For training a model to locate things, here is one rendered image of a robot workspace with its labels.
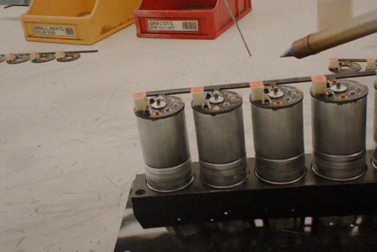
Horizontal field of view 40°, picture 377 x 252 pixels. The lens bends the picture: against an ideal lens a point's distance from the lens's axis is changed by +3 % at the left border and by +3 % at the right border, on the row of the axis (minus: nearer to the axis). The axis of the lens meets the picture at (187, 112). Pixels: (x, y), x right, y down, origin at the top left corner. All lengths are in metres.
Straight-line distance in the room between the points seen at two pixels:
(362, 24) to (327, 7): 0.34
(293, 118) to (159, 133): 0.06
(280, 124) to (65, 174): 0.15
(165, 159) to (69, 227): 0.07
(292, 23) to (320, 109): 0.34
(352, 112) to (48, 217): 0.17
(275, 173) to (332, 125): 0.04
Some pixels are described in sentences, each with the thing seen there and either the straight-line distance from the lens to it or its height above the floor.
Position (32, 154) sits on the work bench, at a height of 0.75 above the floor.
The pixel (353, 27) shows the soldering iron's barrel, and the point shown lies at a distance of 0.20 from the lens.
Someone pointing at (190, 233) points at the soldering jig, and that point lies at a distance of 0.24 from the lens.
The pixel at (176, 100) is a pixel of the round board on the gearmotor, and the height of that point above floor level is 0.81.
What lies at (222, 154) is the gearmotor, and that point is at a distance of 0.24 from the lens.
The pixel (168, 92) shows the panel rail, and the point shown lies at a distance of 0.26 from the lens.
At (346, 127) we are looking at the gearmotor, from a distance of 0.24.
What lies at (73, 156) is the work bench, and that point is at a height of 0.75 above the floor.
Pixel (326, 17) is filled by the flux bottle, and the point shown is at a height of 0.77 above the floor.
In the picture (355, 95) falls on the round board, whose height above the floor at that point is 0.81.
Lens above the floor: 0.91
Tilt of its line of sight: 25 degrees down
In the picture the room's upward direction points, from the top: 7 degrees counter-clockwise
